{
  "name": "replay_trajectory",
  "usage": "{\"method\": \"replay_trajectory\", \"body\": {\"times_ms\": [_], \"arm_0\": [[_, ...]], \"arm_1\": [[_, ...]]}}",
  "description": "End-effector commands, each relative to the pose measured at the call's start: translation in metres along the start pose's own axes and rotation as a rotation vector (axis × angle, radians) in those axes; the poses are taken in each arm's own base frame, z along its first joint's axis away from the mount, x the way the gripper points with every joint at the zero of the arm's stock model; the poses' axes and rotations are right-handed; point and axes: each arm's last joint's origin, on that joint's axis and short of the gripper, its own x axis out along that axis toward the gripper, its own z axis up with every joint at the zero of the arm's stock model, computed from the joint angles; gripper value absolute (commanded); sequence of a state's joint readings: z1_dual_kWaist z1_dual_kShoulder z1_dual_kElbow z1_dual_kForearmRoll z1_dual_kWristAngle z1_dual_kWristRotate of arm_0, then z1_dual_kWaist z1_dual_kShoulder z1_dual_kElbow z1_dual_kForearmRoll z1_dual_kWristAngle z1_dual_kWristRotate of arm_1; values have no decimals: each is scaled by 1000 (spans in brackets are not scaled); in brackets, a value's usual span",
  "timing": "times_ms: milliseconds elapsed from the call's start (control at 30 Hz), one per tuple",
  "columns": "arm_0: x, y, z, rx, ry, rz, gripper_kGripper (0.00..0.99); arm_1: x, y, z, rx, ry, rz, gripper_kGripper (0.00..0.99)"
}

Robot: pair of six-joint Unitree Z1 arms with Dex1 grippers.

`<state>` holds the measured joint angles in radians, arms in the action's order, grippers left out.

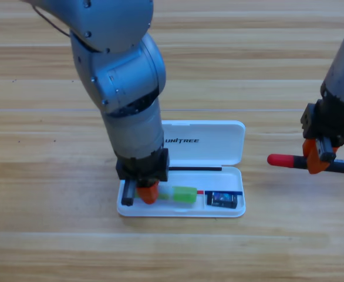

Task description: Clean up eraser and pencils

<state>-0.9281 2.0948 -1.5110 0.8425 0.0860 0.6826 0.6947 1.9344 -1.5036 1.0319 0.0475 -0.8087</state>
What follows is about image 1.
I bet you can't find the green white highlighter pen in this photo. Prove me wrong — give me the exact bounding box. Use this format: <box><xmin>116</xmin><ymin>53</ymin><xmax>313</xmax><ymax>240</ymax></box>
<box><xmin>156</xmin><ymin>185</ymin><xmax>198</xmax><ymax>206</ymax></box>

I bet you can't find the white Unitree pencil case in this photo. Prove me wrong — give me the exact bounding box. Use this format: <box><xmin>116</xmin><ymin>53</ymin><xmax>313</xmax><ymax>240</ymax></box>
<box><xmin>116</xmin><ymin>119</ymin><xmax>247</xmax><ymax>218</ymax></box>

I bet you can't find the thin brown cable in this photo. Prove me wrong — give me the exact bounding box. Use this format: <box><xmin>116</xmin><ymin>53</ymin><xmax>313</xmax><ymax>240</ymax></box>
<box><xmin>31</xmin><ymin>4</ymin><xmax>73</xmax><ymax>38</ymax></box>

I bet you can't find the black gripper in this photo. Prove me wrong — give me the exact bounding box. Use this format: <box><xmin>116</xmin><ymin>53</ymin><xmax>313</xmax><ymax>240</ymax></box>
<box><xmin>115</xmin><ymin>148</ymin><xmax>170</xmax><ymax>206</ymax></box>
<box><xmin>300</xmin><ymin>99</ymin><xmax>344</xmax><ymax>175</ymax></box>

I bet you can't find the red black marker pen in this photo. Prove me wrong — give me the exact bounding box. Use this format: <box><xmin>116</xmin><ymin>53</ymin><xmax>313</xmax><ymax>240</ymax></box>
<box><xmin>267</xmin><ymin>153</ymin><xmax>344</xmax><ymax>176</ymax></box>

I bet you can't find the blue black eraser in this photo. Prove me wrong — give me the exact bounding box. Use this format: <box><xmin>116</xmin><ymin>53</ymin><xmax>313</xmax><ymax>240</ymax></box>
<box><xmin>205</xmin><ymin>190</ymin><xmax>239</xmax><ymax>210</ymax></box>

